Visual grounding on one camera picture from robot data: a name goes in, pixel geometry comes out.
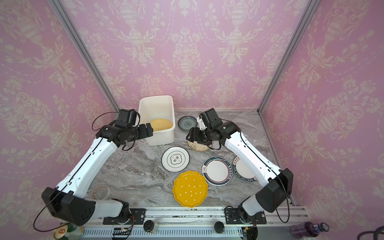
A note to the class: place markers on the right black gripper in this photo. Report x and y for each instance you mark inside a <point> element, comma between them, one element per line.
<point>196,136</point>

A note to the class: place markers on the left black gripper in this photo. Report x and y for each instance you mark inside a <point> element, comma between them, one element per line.
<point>145,132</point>

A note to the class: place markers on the white plate red green rim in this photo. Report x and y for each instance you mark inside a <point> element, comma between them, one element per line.
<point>217,171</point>

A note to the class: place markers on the pale yellow bear plate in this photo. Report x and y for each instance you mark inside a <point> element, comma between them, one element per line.
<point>161,124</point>

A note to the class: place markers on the yellow polka dot plate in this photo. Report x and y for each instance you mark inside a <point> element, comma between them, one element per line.
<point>190,189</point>

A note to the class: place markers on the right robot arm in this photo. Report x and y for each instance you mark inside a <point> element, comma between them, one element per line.
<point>276,183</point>

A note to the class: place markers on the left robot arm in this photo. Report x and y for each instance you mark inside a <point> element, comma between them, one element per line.
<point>67,200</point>

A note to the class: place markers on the white plastic bin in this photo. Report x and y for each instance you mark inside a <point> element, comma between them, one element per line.
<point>160,113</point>

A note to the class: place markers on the beige plate floral pattern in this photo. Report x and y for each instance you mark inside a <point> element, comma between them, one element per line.
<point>198,147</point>

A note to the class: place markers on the small teal patterned plate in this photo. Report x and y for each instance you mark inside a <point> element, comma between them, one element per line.
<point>185,123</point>

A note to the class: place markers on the white plate green line pattern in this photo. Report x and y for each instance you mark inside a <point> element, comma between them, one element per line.
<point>175,159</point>

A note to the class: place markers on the white plate dark lettered rim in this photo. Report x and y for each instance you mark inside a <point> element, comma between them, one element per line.
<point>242,171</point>

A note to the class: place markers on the right jar black lid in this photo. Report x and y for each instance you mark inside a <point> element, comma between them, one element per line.
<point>219,227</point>

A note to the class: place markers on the jar black lid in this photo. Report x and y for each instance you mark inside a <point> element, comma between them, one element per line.
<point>151,227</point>
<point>219,227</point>

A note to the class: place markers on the left jar black lid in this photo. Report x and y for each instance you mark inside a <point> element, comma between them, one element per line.
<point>151,227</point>

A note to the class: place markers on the green can gold lid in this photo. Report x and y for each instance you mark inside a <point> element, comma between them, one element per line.
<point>69,232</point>

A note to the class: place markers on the purple drink bottle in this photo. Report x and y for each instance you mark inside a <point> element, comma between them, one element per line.
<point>308,230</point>

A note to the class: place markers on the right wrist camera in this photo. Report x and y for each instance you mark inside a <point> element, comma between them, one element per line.
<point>210,119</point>

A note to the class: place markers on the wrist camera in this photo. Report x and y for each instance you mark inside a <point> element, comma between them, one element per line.
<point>210,119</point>
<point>127,118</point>

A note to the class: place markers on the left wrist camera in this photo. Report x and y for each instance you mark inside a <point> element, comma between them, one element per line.
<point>127,118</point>

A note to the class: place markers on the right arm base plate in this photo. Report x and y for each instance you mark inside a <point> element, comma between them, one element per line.
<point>233,217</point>

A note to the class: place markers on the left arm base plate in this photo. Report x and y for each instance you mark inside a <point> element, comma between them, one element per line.
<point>136,217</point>

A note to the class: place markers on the white slotted cable duct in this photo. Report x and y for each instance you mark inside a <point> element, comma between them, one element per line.
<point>163,233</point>

